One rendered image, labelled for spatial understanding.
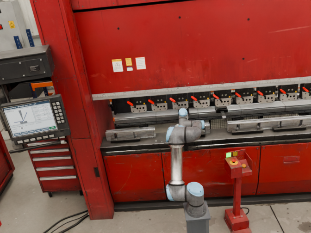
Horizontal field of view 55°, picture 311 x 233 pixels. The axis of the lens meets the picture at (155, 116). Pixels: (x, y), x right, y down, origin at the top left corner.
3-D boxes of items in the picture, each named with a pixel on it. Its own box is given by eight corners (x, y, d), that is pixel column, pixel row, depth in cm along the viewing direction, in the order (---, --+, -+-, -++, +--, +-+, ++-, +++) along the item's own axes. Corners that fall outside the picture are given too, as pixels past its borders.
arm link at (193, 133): (201, 128, 207) (204, 117, 255) (185, 128, 210) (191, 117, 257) (202, 144, 209) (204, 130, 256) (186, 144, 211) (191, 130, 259)
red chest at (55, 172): (45, 201, 363) (19, 131, 317) (58, 174, 408) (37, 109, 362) (84, 199, 359) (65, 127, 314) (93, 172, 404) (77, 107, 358)
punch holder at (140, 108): (131, 113, 288) (129, 97, 280) (132, 109, 295) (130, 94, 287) (146, 112, 286) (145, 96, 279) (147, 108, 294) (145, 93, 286)
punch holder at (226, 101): (214, 107, 282) (214, 90, 274) (213, 103, 289) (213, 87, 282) (231, 105, 280) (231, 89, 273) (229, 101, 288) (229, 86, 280)
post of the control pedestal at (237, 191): (234, 217, 296) (236, 174, 271) (233, 212, 301) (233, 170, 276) (240, 216, 297) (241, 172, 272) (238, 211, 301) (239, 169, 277)
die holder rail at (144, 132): (106, 140, 305) (105, 132, 300) (108, 137, 310) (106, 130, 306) (155, 137, 301) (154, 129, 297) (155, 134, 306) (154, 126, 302)
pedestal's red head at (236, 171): (230, 179, 266) (231, 162, 258) (224, 168, 280) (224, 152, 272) (251, 174, 268) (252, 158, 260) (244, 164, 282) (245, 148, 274)
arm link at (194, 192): (203, 206, 211) (203, 192, 205) (184, 205, 214) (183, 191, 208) (204, 194, 221) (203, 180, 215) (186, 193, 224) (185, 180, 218)
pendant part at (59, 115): (15, 146, 241) (-1, 106, 225) (17, 138, 252) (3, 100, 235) (71, 135, 247) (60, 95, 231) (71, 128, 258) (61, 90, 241)
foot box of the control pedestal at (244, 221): (233, 236, 290) (233, 228, 284) (223, 217, 312) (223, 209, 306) (252, 232, 292) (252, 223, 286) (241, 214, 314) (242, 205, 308)
